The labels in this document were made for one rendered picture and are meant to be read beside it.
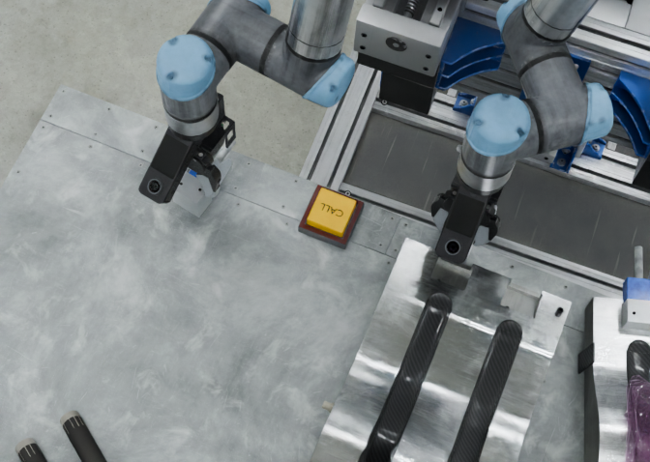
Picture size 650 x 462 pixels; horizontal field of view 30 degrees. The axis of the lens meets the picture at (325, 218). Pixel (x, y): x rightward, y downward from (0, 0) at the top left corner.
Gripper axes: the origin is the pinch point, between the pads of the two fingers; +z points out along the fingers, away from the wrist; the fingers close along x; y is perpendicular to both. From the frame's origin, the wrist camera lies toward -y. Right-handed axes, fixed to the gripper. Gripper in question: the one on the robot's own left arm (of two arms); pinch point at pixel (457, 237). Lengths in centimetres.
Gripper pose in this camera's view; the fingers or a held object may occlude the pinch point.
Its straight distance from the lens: 186.4
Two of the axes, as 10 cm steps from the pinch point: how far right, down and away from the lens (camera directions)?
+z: -0.3, 4.0, 9.2
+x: -9.1, -3.9, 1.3
